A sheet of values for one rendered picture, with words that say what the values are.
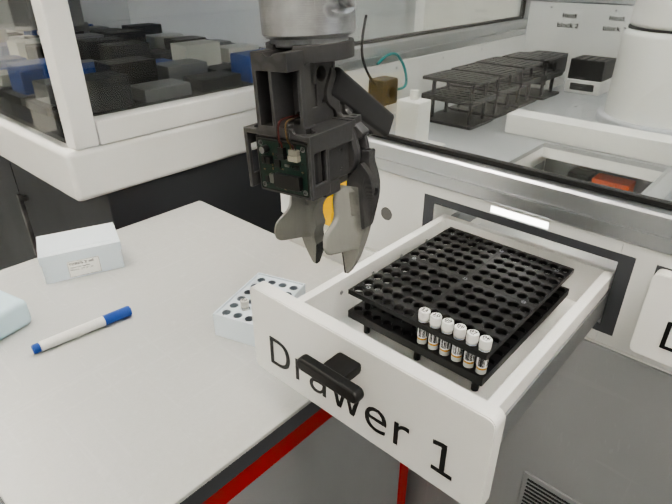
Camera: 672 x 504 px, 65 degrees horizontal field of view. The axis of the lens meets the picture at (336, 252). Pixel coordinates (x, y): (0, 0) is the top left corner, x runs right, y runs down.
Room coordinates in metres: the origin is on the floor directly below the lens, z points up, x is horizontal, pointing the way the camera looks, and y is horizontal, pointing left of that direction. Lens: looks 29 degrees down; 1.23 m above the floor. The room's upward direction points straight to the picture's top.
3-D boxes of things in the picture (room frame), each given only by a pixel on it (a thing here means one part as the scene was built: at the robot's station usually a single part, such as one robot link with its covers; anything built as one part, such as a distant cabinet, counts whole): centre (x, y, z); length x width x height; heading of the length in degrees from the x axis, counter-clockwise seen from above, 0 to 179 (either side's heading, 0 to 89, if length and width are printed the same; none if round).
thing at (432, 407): (0.39, -0.02, 0.87); 0.29 x 0.02 x 0.11; 48
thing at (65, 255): (0.81, 0.45, 0.79); 0.13 x 0.09 x 0.05; 118
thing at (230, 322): (0.65, 0.11, 0.78); 0.12 x 0.08 x 0.04; 156
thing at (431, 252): (0.54, -0.15, 0.87); 0.22 x 0.18 x 0.06; 138
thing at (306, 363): (0.37, 0.00, 0.91); 0.07 x 0.04 x 0.01; 48
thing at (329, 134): (0.45, 0.02, 1.12); 0.09 x 0.08 x 0.12; 144
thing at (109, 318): (0.62, 0.36, 0.77); 0.14 x 0.02 x 0.02; 133
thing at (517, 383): (0.55, -0.16, 0.86); 0.40 x 0.26 x 0.06; 138
